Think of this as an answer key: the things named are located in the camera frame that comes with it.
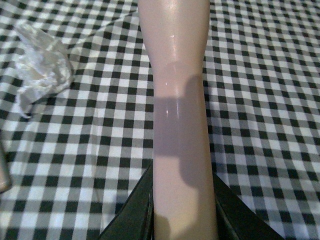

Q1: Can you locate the black white checkered bedsheet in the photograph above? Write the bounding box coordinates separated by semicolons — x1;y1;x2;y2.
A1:
0;0;320;240

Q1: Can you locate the grey brush handle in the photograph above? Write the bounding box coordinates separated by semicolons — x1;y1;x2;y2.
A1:
138;0;218;240

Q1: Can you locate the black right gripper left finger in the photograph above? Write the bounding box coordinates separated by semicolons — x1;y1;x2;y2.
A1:
98;163;154;240

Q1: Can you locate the crumpled clear plastic trash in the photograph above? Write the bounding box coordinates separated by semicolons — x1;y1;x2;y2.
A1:
15;23;73;119

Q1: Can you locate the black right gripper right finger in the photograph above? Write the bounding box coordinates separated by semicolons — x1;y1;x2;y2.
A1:
213;175;275;240

